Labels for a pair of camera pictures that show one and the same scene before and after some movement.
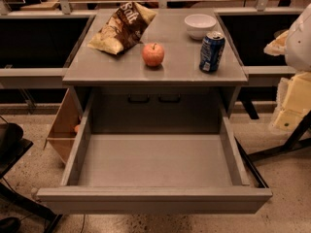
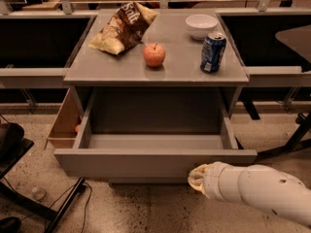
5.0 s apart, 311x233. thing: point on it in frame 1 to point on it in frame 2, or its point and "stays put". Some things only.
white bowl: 199,24 stays put
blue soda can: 212,51 stays put
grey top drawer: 156,174 to 152,132
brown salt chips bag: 123,29 stays put
